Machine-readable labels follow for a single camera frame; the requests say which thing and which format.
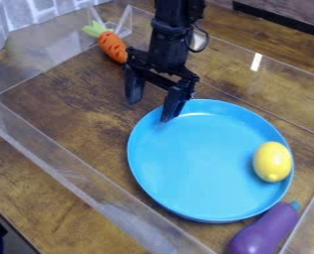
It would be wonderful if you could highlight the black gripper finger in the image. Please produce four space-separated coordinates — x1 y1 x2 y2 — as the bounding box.
161 86 194 122
124 64 145 104

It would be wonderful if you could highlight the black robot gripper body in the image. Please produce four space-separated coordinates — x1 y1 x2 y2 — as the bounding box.
124 18 199 88

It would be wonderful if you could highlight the blue round plate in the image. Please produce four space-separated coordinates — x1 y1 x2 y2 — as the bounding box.
126 99 292 223

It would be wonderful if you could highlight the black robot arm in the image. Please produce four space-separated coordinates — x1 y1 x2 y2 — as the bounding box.
124 0 209 122

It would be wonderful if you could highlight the purple toy eggplant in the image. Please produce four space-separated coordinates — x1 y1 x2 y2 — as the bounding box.
228 200 300 254

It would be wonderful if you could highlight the orange toy carrot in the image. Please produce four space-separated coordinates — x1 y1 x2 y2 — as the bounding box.
80 21 127 64

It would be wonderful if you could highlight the yellow toy lemon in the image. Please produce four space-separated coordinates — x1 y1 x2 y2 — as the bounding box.
252 142 293 183

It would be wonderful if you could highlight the white grid curtain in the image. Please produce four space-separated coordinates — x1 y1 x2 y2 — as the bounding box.
0 0 111 50

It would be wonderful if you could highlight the clear acrylic enclosure wall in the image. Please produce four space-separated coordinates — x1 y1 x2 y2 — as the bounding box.
0 0 314 254

